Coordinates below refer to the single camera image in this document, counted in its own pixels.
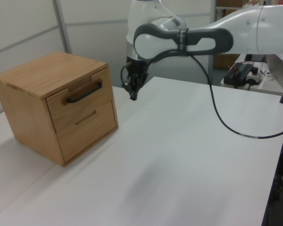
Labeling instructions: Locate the brown cardboard box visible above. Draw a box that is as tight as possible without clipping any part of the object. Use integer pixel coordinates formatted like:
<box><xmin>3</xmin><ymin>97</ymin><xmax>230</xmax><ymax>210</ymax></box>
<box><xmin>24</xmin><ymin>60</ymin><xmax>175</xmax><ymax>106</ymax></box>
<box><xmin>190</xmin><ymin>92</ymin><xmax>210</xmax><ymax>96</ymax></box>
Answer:
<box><xmin>213</xmin><ymin>54</ymin><xmax>241</xmax><ymax>69</ymax></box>

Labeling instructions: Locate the black power supply box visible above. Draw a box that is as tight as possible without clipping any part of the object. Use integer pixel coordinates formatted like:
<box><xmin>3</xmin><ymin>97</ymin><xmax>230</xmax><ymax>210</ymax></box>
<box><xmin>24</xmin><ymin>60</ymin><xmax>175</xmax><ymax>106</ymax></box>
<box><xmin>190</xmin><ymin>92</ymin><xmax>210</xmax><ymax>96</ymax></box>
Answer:
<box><xmin>224</xmin><ymin>62</ymin><xmax>254</xmax><ymax>86</ymax></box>

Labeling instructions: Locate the grey laptop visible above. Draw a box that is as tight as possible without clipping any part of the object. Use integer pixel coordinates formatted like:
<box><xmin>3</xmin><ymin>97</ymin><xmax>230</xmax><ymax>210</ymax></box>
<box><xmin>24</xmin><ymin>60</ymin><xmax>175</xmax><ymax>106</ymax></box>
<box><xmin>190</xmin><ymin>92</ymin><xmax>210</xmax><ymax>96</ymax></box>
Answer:
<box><xmin>266</xmin><ymin>54</ymin><xmax>283</xmax><ymax>89</ymax></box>

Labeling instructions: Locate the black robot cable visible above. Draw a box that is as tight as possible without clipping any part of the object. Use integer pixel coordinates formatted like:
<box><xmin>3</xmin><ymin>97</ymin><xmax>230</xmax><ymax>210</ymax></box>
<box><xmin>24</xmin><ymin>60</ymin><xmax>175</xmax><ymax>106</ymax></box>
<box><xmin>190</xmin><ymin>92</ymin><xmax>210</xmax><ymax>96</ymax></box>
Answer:
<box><xmin>121</xmin><ymin>53</ymin><xmax>283</xmax><ymax>140</ymax></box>

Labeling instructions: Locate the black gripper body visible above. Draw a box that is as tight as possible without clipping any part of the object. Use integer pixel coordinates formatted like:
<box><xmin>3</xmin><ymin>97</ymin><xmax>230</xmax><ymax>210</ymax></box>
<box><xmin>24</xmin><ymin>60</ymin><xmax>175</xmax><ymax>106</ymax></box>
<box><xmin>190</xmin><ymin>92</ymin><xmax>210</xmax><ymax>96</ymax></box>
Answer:
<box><xmin>127</xmin><ymin>58</ymin><xmax>149</xmax><ymax>82</ymax></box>

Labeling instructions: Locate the wooden drawer with slot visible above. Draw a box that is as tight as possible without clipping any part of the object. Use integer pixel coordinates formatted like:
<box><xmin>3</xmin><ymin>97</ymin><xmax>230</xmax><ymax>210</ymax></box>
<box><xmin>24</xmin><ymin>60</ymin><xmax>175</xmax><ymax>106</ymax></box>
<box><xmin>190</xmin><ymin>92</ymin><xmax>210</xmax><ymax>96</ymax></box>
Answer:
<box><xmin>56</xmin><ymin>99</ymin><xmax>119</xmax><ymax>166</ymax></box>

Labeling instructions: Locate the black drawer handle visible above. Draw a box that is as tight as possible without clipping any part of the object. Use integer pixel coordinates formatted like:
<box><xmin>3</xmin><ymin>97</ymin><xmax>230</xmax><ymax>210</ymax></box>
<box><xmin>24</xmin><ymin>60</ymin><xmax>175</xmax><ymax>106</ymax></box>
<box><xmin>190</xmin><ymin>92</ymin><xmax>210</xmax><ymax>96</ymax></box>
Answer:
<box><xmin>66</xmin><ymin>81</ymin><xmax>103</xmax><ymax>104</ymax></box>

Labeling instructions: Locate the wooden drawer with handle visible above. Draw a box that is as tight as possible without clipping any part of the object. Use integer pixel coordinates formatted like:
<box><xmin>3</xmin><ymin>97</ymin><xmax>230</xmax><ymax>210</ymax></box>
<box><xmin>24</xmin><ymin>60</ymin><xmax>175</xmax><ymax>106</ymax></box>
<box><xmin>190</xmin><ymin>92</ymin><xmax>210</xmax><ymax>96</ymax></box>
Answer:
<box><xmin>45</xmin><ymin>67</ymin><xmax>113</xmax><ymax>133</ymax></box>

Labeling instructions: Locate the wooden cabinet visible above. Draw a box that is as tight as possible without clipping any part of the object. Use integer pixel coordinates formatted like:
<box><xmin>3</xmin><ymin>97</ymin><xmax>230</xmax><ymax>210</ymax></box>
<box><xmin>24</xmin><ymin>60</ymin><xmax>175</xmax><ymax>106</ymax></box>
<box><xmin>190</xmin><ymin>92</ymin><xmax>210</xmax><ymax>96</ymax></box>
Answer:
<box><xmin>0</xmin><ymin>51</ymin><xmax>119</xmax><ymax>168</ymax></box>

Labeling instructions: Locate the grey emergency stop button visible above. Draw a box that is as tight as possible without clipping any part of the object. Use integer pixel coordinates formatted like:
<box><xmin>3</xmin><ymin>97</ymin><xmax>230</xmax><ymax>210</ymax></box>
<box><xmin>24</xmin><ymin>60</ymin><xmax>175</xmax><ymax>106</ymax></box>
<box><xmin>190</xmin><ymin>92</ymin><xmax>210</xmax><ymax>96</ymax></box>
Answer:
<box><xmin>246</xmin><ymin>66</ymin><xmax>265</xmax><ymax>86</ymax></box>

